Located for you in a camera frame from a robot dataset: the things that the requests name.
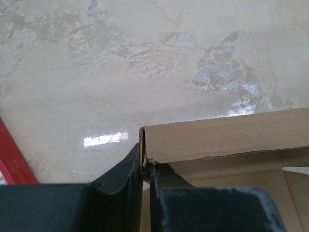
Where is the red rectangular box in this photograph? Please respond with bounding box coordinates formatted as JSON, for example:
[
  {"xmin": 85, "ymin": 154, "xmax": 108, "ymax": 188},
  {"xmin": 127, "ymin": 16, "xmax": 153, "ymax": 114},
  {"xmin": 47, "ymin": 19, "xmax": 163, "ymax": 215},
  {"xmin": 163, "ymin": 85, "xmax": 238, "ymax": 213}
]
[{"xmin": 0, "ymin": 121, "xmax": 38, "ymax": 185}]

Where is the brown cardboard box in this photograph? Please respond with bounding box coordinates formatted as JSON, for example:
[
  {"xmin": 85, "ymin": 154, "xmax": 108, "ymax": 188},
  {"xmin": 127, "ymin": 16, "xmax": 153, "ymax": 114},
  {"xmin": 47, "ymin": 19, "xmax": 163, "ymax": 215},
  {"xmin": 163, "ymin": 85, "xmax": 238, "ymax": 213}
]
[{"xmin": 140, "ymin": 108, "xmax": 309, "ymax": 232}]

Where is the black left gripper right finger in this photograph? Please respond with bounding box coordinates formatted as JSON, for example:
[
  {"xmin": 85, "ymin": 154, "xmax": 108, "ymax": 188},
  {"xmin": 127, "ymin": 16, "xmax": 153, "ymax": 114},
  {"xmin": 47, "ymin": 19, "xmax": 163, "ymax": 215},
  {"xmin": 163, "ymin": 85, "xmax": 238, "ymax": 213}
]
[{"xmin": 149, "ymin": 163, "xmax": 286, "ymax": 232}]

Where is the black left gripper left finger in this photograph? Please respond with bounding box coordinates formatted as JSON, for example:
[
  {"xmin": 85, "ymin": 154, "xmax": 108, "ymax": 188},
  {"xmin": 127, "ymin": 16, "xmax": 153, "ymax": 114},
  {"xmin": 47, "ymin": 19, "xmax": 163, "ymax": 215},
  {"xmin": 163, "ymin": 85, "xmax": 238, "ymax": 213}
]
[{"xmin": 0, "ymin": 145, "xmax": 142, "ymax": 232}]

